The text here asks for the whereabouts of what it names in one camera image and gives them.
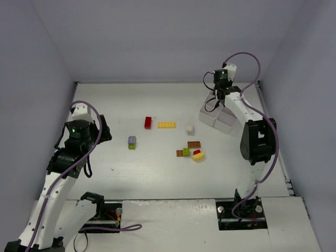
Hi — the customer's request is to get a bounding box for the purple lego brick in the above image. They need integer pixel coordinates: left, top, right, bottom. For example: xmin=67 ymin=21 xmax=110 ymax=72
xmin=128 ymin=136 xmax=136 ymax=145

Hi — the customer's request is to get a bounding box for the white lego brick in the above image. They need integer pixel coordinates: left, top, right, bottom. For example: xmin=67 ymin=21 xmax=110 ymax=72
xmin=186 ymin=124 xmax=194 ymax=135

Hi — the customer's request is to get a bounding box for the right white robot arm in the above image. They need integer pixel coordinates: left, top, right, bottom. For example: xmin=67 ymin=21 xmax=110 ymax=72
xmin=214 ymin=86 xmax=279 ymax=211

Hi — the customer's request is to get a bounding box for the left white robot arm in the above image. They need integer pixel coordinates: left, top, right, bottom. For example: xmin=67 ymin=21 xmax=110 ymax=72
xmin=5 ymin=114 xmax=112 ymax=251

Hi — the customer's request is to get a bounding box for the left white container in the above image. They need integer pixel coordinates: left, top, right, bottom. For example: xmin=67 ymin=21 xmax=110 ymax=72
xmin=198 ymin=94 xmax=223 ymax=127

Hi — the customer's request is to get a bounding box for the white container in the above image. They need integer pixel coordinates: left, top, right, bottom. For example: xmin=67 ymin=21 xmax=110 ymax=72
xmin=214 ymin=107 xmax=237 ymax=134
xmin=198 ymin=94 xmax=223 ymax=127

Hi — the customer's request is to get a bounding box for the right white container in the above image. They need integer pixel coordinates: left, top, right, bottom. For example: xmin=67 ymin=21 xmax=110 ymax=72
xmin=214 ymin=107 xmax=237 ymax=134

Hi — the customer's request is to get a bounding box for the yellow long lego plate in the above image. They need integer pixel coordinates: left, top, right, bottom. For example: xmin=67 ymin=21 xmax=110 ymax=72
xmin=157 ymin=122 xmax=176 ymax=129

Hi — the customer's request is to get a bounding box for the small red lego brick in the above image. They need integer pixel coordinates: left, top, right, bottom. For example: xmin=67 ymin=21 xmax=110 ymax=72
xmin=193 ymin=149 xmax=201 ymax=155

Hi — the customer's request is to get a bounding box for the yellow half-round lego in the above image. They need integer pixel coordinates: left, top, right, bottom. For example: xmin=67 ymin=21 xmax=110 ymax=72
xmin=192 ymin=151 xmax=205 ymax=162

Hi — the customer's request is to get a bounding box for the green lego on brown plate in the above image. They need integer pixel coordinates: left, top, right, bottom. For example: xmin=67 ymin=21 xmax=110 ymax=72
xmin=182 ymin=148 xmax=190 ymax=156

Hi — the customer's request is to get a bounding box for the brown lego plate with green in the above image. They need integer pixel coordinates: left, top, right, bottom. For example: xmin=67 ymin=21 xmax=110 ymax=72
xmin=176 ymin=150 xmax=184 ymax=157

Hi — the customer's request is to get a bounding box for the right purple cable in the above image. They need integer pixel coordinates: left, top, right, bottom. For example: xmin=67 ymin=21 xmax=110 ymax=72
xmin=222 ymin=52 xmax=279 ymax=220

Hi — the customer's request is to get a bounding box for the purple cable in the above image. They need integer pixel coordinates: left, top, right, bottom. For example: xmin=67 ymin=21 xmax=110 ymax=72
xmin=222 ymin=52 xmax=279 ymax=220
xmin=27 ymin=101 xmax=142 ymax=252

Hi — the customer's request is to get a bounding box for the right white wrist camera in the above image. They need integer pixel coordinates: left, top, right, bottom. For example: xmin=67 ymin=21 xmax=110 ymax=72
xmin=223 ymin=63 xmax=237 ymax=81

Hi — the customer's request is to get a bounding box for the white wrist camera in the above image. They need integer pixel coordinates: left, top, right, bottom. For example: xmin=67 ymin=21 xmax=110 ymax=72
xmin=71 ymin=103 xmax=93 ymax=123
xmin=223 ymin=63 xmax=237 ymax=81

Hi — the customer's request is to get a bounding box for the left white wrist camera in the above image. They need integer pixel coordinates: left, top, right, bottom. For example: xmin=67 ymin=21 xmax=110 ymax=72
xmin=71 ymin=103 xmax=93 ymax=123

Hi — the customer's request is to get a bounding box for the black strap loop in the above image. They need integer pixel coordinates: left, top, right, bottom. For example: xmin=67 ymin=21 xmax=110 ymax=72
xmin=73 ymin=232 xmax=89 ymax=251

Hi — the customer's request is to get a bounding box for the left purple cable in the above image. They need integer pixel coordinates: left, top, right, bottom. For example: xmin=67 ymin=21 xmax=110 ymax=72
xmin=27 ymin=101 xmax=142 ymax=252

